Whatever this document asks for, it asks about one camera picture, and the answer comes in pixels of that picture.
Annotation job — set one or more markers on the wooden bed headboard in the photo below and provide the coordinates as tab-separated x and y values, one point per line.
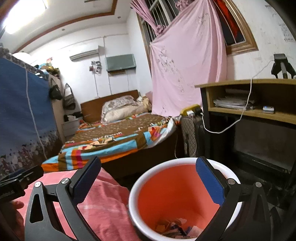
92	109

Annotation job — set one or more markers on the trash pieces in bin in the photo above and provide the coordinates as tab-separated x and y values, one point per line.
177	229

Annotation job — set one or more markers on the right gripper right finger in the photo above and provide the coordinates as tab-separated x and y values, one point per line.
254	223

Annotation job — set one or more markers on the orange trash bin white rim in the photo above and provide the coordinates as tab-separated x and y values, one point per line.
173	190

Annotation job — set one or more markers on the yellow power strip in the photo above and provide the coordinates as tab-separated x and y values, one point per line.
191	110

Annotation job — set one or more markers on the red hanging cloth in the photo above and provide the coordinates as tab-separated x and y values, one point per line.
230	28

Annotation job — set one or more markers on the white bedside drawer cabinet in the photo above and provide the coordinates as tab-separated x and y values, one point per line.
70	127

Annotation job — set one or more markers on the grey hanging tote bag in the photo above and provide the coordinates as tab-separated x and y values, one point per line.
68	98

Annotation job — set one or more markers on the colourful striped bed blanket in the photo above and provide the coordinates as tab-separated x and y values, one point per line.
111	141

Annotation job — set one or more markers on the pink tied curtain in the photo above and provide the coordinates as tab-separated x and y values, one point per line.
142	9

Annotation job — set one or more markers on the black tripod clamp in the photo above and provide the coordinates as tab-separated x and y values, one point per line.
281	64

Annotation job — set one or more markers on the person's left hand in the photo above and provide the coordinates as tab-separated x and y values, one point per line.
14	218

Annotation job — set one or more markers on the pink checked bed sheet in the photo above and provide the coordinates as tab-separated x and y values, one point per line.
104	208

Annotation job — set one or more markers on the green covered wall unit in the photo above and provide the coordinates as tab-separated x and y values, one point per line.
120	62

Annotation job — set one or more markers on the pink hanging sheet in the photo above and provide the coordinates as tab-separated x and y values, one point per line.
189	52

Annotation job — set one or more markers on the stack of papers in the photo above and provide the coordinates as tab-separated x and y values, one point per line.
234	103

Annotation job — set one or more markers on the white wall air conditioner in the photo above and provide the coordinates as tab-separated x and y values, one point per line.
84	55

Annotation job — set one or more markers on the floral pillow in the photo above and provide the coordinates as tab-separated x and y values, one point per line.
125	106

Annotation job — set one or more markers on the black hanging handbag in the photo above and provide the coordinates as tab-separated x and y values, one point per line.
54	91

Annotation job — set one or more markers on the wooden desk shelf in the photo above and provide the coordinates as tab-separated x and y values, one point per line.
264	135

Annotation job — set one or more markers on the blue fabric wardrobe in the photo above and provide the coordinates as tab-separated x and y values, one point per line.
29	134

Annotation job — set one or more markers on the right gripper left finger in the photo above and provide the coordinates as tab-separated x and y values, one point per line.
42	221

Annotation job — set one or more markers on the wooden window frame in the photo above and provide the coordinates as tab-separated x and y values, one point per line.
164	12

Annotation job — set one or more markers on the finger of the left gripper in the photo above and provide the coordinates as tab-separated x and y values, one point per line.
28	176

